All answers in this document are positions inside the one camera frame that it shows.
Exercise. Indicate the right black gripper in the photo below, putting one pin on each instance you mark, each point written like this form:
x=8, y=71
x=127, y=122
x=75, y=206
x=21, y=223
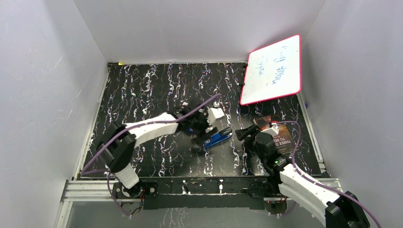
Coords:
x=252, y=130

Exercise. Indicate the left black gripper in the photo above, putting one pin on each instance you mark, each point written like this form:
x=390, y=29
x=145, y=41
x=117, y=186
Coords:
x=204, y=114

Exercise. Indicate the blue stapler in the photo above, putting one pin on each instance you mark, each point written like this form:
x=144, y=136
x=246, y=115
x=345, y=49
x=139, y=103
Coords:
x=218, y=137
x=191, y=130

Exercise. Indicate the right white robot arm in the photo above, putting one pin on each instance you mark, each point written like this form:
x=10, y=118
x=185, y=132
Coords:
x=333, y=208

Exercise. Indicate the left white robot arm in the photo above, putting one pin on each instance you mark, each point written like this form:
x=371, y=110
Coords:
x=118, y=144

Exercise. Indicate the dark brown book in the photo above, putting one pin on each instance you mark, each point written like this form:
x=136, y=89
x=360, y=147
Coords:
x=284, y=141

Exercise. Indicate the pink framed whiteboard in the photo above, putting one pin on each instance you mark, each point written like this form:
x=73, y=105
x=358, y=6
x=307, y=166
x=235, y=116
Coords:
x=273, y=72

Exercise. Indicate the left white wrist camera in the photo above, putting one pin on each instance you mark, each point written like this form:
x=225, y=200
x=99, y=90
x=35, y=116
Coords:
x=214, y=112

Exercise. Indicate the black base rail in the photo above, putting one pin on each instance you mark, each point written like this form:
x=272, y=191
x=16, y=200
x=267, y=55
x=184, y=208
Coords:
x=252, y=192

